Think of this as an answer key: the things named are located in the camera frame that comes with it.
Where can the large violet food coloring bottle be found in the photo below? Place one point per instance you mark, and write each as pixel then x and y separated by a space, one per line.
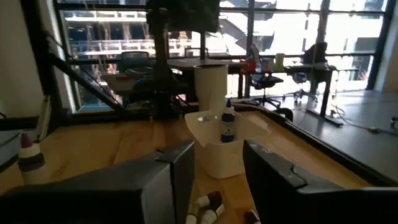
pixel 31 161

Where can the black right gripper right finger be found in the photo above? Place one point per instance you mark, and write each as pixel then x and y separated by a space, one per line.
pixel 295 202

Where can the office chair with white back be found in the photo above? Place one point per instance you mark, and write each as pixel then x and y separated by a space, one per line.
pixel 264 81

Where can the grey side panel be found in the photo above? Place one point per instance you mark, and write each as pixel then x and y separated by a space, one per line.
pixel 9 149

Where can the pale green cup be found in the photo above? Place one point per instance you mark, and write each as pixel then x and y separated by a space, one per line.
pixel 279 62

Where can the black mesh chair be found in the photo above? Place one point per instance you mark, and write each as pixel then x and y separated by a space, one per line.
pixel 133 60

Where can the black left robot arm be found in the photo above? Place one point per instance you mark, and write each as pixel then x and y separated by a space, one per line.
pixel 161 62

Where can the dark wooden desk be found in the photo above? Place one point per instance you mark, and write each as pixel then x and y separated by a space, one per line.
pixel 192 63

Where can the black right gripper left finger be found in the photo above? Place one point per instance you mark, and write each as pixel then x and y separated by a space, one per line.
pixel 109 193

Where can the red box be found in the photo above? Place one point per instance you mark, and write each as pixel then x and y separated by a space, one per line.
pixel 248 66

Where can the black standing desk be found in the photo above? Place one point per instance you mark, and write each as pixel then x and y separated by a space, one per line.
pixel 325 93

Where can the large blue food coloring bottle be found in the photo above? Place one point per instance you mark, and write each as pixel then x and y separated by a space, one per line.
pixel 228 127

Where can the black office chair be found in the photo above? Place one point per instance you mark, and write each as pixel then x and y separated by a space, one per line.
pixel 314 53

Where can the small brown dropper bottle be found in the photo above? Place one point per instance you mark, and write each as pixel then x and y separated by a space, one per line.
pixel 214 199

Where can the white cup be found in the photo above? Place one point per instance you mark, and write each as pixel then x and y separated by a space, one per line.
pixel 211 87

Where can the small black dropper bottle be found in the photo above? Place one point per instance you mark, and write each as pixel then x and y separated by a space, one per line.
pixel 211 216

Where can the black backlit keyboard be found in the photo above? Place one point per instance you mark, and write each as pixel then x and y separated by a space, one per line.
pixel 138 72

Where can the white plastic bin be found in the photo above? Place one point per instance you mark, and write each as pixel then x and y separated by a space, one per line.
pixel 224 161

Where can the grey office desk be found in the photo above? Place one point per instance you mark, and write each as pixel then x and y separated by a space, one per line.
pixel 115 83

